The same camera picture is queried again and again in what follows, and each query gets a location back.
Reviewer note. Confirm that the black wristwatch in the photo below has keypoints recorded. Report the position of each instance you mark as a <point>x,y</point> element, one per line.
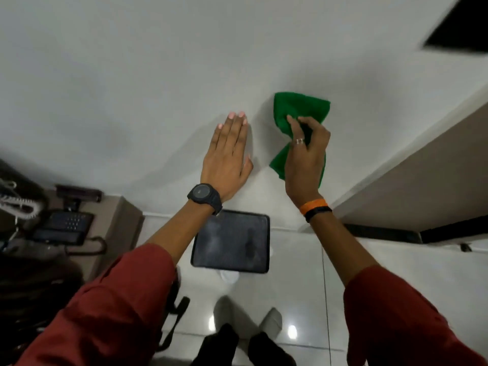
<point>204,196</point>

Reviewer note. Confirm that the brown wooden desk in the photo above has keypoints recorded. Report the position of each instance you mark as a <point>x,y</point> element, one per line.
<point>118,228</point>

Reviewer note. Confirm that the orange wristband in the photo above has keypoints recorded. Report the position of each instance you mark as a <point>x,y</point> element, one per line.
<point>313,205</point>

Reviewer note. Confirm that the black chair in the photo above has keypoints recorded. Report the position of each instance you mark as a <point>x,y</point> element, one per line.
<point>34,297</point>

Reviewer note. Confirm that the grey left shoe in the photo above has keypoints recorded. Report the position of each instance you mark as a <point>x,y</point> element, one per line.
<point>228,312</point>

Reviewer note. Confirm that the person's left little finger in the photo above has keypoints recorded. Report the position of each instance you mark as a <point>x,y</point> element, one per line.
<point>217,136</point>

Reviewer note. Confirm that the person's left forearm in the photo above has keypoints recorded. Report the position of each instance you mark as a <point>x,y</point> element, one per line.
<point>179,232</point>

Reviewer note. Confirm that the person's black trousers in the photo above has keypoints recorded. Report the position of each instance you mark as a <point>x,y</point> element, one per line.
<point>232,348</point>

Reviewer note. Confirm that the brown wooden door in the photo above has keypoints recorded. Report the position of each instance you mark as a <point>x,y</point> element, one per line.
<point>423,186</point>

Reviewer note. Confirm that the black square bin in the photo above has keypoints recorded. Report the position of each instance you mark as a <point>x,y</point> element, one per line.
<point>230,242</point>

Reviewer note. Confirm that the person's right fingers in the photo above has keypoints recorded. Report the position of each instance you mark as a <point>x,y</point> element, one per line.
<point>318,129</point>

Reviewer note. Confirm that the red right sleeve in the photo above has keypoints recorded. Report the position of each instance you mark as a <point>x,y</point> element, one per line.
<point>396,323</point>

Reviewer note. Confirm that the black wristband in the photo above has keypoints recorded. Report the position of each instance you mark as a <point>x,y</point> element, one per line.
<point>318,213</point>

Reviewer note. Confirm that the red left sleeve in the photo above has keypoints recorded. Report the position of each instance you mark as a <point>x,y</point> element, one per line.
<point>103,312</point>

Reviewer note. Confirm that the green cleaning cloth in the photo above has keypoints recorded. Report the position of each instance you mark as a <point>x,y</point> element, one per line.
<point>295,106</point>

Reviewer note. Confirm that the grey right shoe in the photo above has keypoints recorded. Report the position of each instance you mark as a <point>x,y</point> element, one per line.
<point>271,322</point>

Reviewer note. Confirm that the person's left thumb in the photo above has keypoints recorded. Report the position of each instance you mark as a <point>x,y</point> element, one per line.
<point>248,167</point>

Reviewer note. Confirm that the person's right hand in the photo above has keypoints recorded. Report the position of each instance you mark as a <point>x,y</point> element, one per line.
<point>305,171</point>

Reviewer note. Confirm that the grey shoe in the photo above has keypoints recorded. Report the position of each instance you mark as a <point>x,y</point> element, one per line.
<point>228,312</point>
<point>271,322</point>

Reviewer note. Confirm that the black wall panel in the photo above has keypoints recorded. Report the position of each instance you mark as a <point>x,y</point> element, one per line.
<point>459,28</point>

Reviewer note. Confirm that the red sleeve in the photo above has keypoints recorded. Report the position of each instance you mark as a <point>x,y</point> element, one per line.
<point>396,323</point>
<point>103,312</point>

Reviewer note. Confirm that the person's right forearm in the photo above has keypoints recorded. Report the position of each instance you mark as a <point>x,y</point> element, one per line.
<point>339,247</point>

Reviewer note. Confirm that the person's left middle finger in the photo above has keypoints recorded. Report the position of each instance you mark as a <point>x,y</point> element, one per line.
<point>237,129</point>

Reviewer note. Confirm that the black card reader device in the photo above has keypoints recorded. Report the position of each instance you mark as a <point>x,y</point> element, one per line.
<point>78,192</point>

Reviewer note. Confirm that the person's left hand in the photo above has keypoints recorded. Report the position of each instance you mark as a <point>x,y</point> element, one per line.
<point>225,163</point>

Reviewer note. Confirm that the black desk telephone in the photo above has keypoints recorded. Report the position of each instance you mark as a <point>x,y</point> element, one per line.
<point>63,226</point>

